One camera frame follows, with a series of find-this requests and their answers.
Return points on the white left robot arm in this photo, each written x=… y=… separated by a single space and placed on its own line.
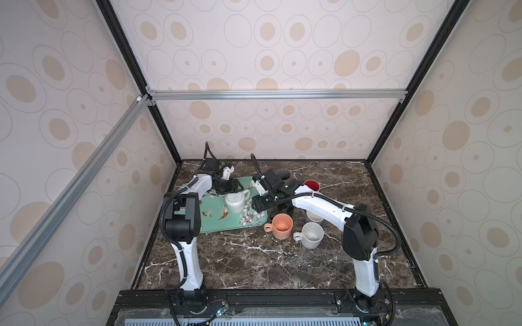
x=180 y=217

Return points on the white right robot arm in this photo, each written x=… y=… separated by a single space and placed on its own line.
x=358 y=225

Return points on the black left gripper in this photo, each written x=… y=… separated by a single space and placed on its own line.
x=231 y=187

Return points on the white ribbed mug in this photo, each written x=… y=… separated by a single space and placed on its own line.
x=236 y=202

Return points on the black corner frame post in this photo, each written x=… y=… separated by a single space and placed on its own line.
x=109 y=15
x=440 y=39

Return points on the black corner frame post left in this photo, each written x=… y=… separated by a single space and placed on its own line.
x=109 y=15

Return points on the aluminium left rail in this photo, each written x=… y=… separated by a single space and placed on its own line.
x=34 y=243

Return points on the green floral tray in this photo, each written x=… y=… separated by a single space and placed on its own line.
x=214 y=213

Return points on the large grey mug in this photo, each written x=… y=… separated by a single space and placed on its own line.
x=284 y=174

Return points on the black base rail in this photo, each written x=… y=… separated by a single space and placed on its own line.
x=281 y=307

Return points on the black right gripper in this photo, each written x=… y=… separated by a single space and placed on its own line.
x=256 y=204

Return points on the cream and peach mug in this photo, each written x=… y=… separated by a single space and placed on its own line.
x=281 y=226

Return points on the cream speckled mug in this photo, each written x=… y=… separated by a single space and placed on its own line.
x=310 y=236

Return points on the black corner frame post right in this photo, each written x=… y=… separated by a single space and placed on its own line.
x=440 y=39

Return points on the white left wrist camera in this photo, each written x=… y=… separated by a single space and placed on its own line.
x=227 y=172

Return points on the aluminium rail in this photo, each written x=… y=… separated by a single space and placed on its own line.
x=243 y=95
x=34 y=243

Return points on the pink mug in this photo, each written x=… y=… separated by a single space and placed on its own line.
x=312 y=217

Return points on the aluminium back rail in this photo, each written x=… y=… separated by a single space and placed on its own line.
x=243 y=95

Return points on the black mug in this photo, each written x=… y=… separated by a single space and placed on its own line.
x=284 y=208

